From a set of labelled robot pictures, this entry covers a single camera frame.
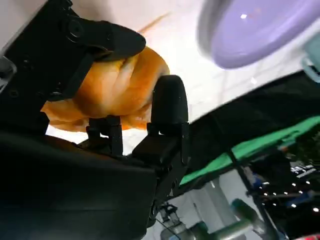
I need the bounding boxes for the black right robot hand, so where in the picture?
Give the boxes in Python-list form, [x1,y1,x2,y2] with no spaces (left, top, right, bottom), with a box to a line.
[0,0,191,240]

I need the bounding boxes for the orange and white bread roll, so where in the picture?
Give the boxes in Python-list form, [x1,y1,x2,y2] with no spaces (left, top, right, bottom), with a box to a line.
[41,46,171,132]

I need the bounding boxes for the white machine column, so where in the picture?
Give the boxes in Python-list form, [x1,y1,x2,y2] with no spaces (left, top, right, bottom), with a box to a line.
[197,172,233,226]

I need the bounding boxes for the thin orange sliver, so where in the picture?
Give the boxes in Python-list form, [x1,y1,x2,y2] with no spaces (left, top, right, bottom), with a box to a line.
[138,12,171,34]

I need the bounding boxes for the green cloth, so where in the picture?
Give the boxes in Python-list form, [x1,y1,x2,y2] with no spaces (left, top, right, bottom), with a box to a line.
[179,116,320,187]

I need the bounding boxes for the black backdrop cloth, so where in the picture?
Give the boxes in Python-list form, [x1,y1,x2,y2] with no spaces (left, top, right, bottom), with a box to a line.
[172,72,320,198]

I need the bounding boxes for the lilac plate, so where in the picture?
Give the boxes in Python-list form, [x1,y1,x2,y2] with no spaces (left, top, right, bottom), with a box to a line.
[197,0,320,70]

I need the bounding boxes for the pale green mug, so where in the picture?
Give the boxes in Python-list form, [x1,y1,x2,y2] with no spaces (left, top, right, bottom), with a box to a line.
[301,32,320,83]

